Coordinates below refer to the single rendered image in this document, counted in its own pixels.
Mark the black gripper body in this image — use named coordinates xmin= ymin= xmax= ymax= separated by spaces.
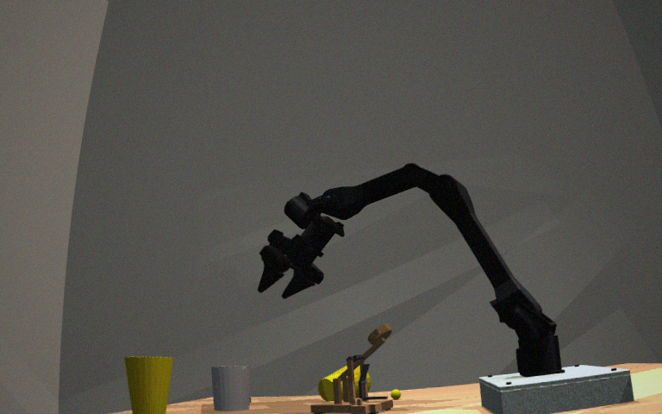
xmin=260 ymin=233 xmax=324 ymax=284

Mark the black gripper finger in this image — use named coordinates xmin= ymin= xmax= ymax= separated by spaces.
xmin=258 ymin=256 xmax=284 ymax=292
xmin=282 ymin=270 xmax=315 ymax=299

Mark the yellow open cup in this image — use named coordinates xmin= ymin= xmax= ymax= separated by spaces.
xmin=318 ymin=366 xmax=371 ymax=402
xmin=124 ymin=356 xmax=173 ymax=414

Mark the grey cylindrical cup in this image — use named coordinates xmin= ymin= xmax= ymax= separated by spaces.
xmin=211 ymin=366 xmax=250 ymax=411

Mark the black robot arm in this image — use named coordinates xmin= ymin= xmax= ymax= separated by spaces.
xmin=284 ymin=164 xmax=565 ymax=377

